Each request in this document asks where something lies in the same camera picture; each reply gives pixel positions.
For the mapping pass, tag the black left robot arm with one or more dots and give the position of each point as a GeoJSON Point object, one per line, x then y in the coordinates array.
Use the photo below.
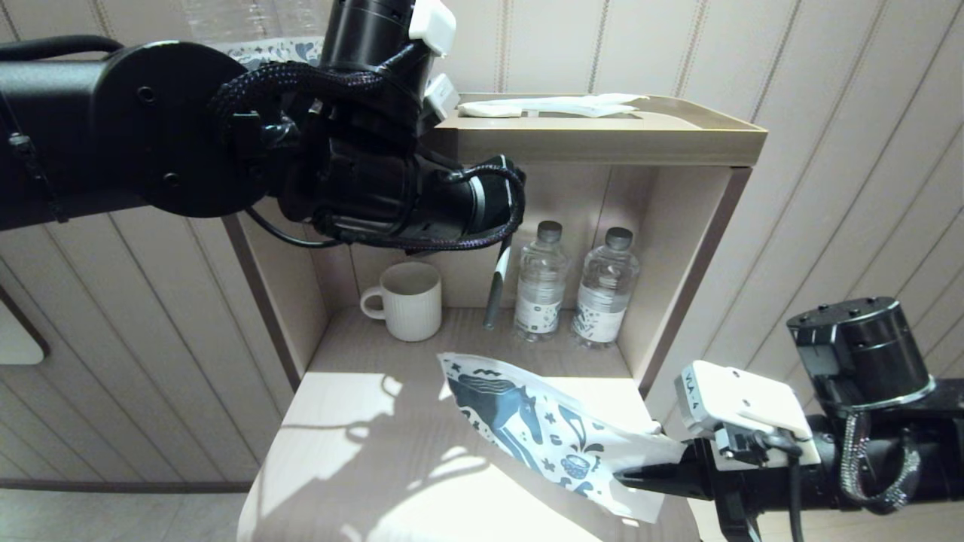
{"type": "Point", "coordinates": [151, 128]}

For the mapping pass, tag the beige wooden shelf unit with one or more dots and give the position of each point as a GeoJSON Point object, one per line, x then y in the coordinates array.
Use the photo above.
{"type": "Point", "coordinates": [602, 143]}

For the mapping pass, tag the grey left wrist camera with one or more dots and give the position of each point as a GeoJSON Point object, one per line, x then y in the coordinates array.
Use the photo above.
{"type": "Point", "coordinates": [443, 98]}

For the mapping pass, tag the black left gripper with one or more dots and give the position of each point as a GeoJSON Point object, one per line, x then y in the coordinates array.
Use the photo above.
{"type": "Point", "coordinates": [497, 199]}

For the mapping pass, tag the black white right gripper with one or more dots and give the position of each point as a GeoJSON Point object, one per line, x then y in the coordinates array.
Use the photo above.
{"type": "Point", "coordinates": [734, 489]}

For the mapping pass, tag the white packet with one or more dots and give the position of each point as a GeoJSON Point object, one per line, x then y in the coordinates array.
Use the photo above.
{"type": "Point", "coordinates": [580, 104]}

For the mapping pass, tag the grey toothbrush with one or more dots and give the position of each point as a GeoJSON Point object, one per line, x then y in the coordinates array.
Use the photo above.
{"type": "Point", "coordinates": [495, 293]}

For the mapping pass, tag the white folded sachet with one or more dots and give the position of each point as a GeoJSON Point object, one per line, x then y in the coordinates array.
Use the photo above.
{"type": "Point", "coordinates": [489, 110]}

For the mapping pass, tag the small capped water bottle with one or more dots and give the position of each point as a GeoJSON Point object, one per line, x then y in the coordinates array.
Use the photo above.
{"type": "Point", "coordinates": [605, 301]}
{"type": "Point", "coordinates": [541, 286]}

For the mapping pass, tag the white pouch blue horse print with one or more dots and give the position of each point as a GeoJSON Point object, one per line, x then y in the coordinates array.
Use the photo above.
{"type": "Point", "coordinates": [557, 436]}

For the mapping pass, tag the white ribbed mug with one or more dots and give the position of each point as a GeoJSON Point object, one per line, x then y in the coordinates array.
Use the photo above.
{"type": "Point", "coordinates": [410, 305]}

